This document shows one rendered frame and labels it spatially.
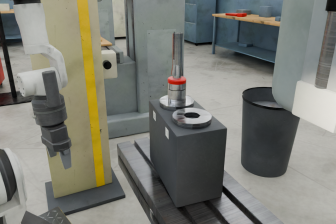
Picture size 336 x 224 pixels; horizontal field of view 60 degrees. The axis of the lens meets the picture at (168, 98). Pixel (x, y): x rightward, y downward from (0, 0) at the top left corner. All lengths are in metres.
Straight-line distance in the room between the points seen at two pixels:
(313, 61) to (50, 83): 0.69
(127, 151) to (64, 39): 1.12
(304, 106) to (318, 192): 2.30
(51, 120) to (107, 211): 1.39
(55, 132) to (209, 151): 0.45
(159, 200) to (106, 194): 1.55
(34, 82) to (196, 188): 0.50
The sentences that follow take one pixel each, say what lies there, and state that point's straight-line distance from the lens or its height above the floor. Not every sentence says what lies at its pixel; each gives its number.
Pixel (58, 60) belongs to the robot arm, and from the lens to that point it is 0.87.
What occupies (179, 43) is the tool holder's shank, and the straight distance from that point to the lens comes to 0.70.
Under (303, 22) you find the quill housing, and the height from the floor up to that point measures 1.41.
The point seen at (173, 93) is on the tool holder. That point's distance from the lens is 0.72.
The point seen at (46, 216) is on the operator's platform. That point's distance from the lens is 1.63.
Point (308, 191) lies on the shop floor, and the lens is 2.53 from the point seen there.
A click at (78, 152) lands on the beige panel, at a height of 0.36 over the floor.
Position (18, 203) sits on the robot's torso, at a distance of 0.87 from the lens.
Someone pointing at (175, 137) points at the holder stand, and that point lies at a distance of 0.62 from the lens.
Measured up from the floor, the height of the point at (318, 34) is 1.41.
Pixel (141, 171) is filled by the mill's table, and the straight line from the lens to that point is 0.83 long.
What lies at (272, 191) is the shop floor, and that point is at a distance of 2.43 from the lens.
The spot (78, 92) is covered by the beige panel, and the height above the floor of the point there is 0.79.
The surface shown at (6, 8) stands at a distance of 8.46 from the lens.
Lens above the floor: 1.44
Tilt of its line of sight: 21 degrees down
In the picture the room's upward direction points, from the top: straight up
